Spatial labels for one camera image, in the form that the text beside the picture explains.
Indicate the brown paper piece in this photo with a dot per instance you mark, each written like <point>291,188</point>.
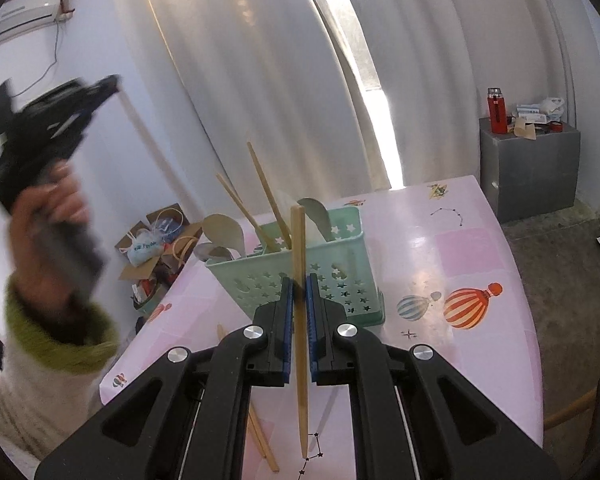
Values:
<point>525,130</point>

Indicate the grey-green spoon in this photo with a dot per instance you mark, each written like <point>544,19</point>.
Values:
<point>316,215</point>

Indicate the white air conditioner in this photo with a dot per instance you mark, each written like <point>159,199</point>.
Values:
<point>20,12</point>

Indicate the grey cabinet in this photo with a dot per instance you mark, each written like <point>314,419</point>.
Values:
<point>530,175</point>

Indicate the green plastic utensil basket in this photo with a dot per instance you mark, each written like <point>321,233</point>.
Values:
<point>350,280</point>

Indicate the person's left forearm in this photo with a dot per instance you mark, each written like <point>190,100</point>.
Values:
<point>30,385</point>

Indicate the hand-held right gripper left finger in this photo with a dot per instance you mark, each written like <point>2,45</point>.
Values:
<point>286,320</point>

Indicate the beige spoon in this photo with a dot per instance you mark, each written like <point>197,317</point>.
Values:
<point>225,232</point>

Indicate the pink balloon print tablecloth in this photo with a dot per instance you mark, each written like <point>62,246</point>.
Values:
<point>430,260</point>

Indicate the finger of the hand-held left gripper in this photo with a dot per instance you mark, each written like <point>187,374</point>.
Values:
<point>102,89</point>

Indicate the red tape roll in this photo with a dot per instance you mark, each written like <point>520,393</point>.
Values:
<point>556,127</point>

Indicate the wooden chopstick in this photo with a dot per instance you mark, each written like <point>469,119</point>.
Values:
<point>257,435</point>
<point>271,460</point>
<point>298,260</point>
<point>265,185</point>
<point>240,207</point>

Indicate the white packet box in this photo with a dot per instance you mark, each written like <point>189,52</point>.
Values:
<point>530,112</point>

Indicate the person's left hand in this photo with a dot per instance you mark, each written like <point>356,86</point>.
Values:
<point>30,260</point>

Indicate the blue white plastic bag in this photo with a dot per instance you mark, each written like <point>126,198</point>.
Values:
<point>144,250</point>

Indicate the cardboard box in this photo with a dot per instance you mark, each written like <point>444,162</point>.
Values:
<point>130,272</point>

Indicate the white curtain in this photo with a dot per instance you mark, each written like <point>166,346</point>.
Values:
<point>455,60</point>
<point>230,60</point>

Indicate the red bottle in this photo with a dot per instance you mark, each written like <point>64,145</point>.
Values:
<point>496,115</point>

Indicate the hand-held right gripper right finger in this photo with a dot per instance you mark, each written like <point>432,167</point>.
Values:
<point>314,320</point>

